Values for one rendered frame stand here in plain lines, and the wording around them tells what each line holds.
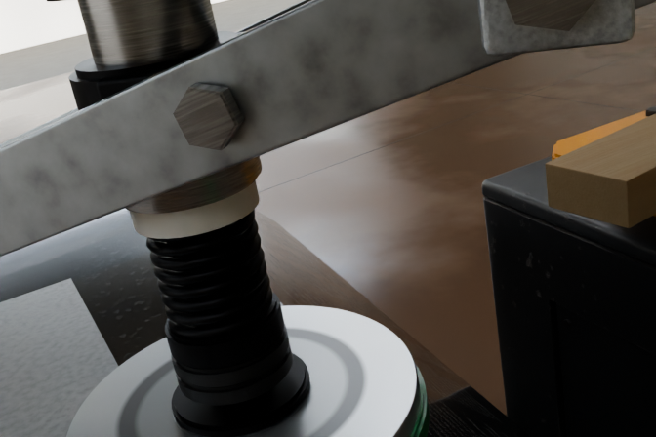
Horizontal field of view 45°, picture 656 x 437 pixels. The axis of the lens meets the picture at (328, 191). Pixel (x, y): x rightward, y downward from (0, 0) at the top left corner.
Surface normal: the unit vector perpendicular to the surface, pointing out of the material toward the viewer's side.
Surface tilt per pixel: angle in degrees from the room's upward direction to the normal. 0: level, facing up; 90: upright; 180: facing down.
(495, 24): 90
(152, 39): 90
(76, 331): 0
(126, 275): 0
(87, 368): 0
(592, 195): 90
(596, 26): 90
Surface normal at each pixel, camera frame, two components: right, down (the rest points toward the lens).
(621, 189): -0.81, 0.33
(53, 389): -0.17, -0.92
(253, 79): -0.29, 0.38
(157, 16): 0.37, 0.26
